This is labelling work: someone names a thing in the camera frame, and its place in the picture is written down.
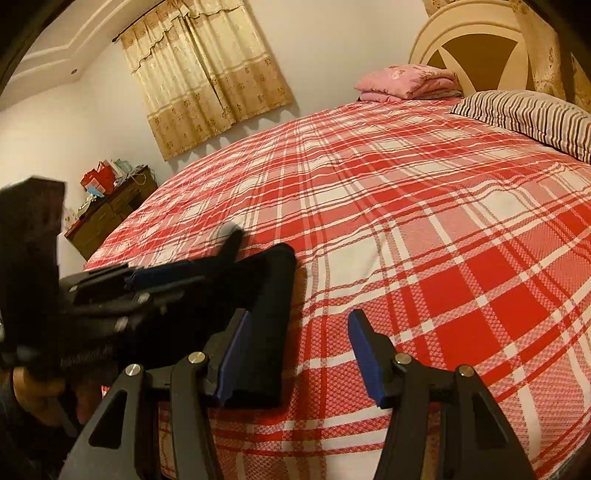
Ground beige patterned curtain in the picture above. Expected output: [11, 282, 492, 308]
[517, 0, 591, 109]
[113, 0, 295, 161]

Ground red plaid bed sheet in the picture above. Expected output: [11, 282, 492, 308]
[83, 97, 591, 480]

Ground pink folded blanket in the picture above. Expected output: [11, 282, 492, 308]
[355, 65, 462, 103]

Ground black pants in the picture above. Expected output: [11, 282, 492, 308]
[115, 242, 298, 409]

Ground brown wooden dresser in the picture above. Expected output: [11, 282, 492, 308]
[65, 166, 159, 261]

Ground red gift bag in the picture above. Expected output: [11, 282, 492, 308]
[81, 164, 116, 195]

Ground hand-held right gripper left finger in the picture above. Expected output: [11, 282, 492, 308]
[58, 308, 252, 480]

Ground person's left hand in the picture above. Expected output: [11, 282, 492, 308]
[11, 367, 100, 428]

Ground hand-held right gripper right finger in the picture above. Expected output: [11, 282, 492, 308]
[347, 309, 536, 480]

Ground striped pillow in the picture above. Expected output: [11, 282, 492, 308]
[450, 90, 591, 164]

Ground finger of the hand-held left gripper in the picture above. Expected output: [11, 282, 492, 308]
[127, 230, 245, 292]
[133, 276, 223, 325]

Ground person's left forearm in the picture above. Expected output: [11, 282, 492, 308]
[0, 374, 75, 480]

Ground cream wooden headboard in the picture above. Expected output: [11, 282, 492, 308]
[409, 0, 536, 93]

